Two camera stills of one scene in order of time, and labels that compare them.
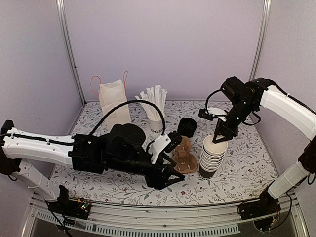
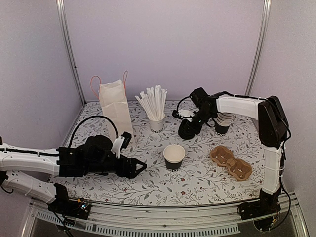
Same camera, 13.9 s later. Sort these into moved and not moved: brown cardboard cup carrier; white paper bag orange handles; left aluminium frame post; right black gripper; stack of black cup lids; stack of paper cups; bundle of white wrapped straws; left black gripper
Moved: stack of paper cups; right black gripper; left black gripper; brown cardboard cup carrier
Not moved: white paper bag orange handles; bundle of white wrapped straws; left aluminium frame post; stack of black cup lids
